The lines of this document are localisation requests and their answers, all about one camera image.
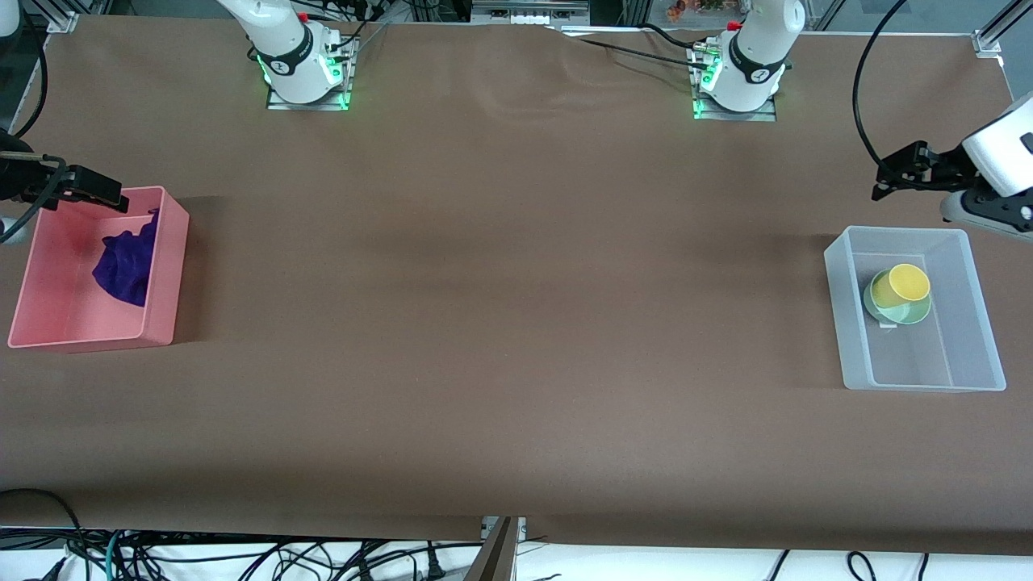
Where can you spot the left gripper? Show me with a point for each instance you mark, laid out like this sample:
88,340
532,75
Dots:
946,165

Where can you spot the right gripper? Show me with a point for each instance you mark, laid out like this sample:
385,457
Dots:
18,179

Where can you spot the purple cloth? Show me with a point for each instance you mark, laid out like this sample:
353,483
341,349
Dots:
125,262

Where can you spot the yellow plastic cup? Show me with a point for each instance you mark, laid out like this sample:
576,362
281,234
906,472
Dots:
900,284

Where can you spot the mint green bowl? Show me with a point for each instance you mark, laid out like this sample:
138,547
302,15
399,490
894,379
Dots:
912,313

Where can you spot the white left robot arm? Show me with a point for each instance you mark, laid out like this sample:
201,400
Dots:
754,56

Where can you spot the pink plastic bin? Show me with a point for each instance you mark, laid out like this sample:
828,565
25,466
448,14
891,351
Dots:
165,266

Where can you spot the translucent plastic bin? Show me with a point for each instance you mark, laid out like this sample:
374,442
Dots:
976,323

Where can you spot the white power strip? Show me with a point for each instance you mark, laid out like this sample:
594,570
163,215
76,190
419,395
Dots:
529,12

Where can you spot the aluminium frame profile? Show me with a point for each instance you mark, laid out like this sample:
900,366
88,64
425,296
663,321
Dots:
64,16
997,32

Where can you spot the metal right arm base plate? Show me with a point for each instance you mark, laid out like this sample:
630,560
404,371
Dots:
282,105

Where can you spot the dark table support post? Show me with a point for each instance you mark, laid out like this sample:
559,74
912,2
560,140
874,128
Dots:
494,557

